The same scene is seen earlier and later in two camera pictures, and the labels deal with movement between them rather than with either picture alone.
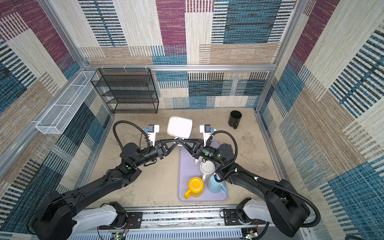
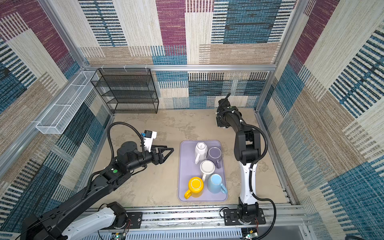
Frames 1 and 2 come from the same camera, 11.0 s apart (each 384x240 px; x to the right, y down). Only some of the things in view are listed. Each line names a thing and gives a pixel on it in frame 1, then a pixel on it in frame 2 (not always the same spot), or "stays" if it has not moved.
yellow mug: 196,186 stays
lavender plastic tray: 188,169 stays
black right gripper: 197,145 to 219,122
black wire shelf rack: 127,90 stays
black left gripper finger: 167,141 to 157,146
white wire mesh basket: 56,120 stays
